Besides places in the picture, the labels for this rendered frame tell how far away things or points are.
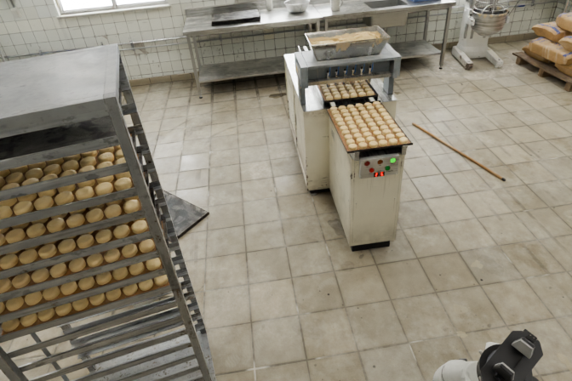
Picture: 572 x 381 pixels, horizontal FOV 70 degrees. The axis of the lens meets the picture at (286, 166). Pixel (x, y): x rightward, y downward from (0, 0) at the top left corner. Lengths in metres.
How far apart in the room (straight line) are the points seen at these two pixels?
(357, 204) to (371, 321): 0.72
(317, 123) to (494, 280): 1.62
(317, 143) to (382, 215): 0.79
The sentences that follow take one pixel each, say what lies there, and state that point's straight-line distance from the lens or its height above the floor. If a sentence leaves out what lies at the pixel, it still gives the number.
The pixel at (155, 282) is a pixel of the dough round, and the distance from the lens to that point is 1.63.
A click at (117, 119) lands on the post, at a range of 1.15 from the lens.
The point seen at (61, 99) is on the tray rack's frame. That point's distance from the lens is 1.20.
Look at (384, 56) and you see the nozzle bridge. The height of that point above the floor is 1.18.
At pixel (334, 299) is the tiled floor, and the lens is 2.79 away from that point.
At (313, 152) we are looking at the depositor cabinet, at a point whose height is 0.46.
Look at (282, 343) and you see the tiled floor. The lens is 2.63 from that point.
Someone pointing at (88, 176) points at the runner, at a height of 1.59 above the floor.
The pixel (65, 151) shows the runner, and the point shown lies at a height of 1.68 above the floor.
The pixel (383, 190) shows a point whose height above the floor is 0.56.
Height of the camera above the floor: 2.23
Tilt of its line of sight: 35 degrees down
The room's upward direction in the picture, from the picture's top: 5 degrees counter-clockwise
